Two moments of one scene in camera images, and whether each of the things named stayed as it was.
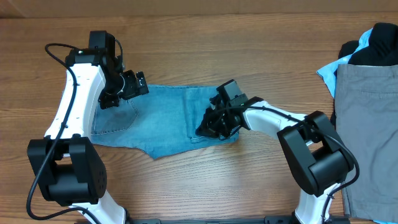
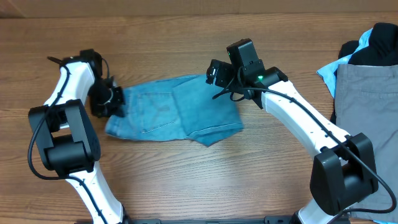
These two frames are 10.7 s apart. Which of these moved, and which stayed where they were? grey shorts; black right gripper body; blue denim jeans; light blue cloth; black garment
Moved: black right gripper body; blue denim jeans
Stayed: light blue cloth; black garment; grey shorts
